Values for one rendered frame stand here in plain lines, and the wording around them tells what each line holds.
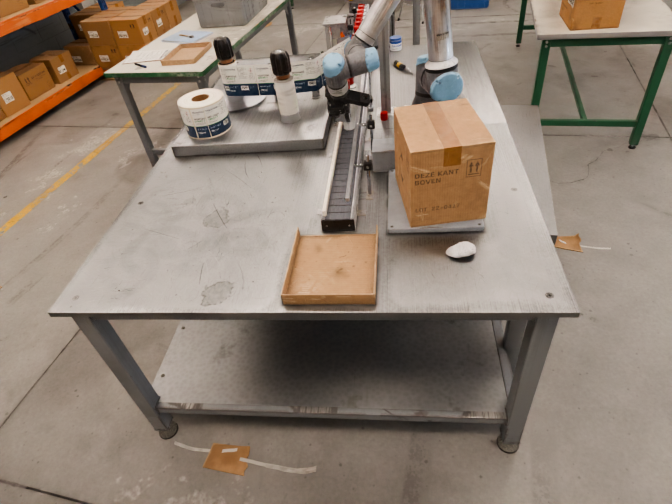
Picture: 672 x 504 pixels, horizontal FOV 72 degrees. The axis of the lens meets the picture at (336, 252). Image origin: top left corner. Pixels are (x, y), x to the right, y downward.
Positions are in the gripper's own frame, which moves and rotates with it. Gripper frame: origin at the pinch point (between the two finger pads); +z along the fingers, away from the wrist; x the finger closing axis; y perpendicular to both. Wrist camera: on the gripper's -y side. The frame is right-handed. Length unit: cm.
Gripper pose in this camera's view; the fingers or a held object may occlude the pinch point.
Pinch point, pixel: (350, 120)
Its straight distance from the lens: 196.8
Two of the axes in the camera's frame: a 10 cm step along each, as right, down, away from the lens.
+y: -9.9, 0.2, 1.4
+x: -0.3, 9.5, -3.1
